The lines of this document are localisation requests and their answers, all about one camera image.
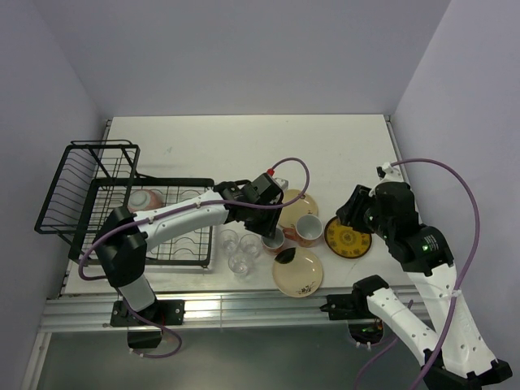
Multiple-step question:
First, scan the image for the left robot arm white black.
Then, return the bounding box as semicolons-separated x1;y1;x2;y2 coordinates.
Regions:
93;173;287;324

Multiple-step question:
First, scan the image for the aluminium rail frame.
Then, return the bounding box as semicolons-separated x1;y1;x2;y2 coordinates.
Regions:
24;117;488;390

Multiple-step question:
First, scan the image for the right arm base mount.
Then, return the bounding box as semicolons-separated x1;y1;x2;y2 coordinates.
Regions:
319;293;384;348

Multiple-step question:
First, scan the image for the small pink mug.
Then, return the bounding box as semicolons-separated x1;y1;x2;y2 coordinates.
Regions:
261;227;295;255

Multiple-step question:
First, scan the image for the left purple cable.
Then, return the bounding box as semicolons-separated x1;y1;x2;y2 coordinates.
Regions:
76;157;312;360

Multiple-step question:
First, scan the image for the black yellow ornate plate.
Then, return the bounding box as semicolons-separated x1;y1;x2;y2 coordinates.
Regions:
324;217;372;259

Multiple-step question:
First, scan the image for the large pink flower mug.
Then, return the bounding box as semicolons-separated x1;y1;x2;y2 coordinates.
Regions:
295;214;323;248

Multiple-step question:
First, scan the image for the patterned pink ceramic bowl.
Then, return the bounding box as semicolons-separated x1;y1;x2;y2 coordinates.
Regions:
127;189;163;212

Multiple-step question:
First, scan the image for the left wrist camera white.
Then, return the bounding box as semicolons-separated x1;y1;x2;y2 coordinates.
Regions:
266;168;289;191

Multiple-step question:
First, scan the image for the black wire dish rack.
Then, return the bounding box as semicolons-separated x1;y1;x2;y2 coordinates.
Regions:
33;141;216;272

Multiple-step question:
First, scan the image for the cream plate upper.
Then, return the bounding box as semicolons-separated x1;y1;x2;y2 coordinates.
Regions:
278;194;319;228

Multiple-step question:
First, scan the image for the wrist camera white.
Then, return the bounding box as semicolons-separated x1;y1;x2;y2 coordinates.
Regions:
376;162;403;184
266;168;289;191

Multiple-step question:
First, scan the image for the clear glass cup left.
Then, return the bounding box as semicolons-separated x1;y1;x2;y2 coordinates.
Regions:
220;229;239;255

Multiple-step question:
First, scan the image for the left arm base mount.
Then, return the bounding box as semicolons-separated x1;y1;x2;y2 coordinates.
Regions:
110;299;185;350

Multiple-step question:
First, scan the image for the clear glass cup front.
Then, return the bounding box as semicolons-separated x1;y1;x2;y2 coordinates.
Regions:
228;253;251;277

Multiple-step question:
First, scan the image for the cream plate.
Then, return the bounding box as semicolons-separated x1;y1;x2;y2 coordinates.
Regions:
278;194;319;228
271;247;323;298

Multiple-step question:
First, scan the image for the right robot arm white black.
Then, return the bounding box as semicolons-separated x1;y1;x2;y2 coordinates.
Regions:
336;181;513;389

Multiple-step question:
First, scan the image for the clear glass cup right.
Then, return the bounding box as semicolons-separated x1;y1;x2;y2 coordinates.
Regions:
239;234;262;258

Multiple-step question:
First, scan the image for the clear glass cup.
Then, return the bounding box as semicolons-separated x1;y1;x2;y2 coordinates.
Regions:
220;229;239;255
228;253;251;277
239;234;262;258

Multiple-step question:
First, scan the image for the cream plate lower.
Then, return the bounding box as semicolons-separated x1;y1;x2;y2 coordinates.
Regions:
271;247;323;298

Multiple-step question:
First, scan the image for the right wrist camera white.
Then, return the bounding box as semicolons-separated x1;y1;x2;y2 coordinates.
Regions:
376;162;403;184

